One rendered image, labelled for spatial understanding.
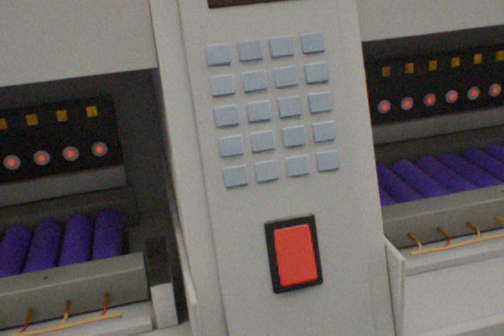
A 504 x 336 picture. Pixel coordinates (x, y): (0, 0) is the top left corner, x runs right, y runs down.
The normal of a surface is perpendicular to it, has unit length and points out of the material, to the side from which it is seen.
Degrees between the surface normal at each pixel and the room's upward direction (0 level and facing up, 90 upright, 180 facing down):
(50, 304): 107
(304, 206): 90
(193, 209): 90
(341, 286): 90
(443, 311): 17
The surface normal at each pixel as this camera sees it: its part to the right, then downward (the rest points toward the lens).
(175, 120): 0.20, 0.06
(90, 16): 0.23, 0.34
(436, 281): -0.07, -0.93
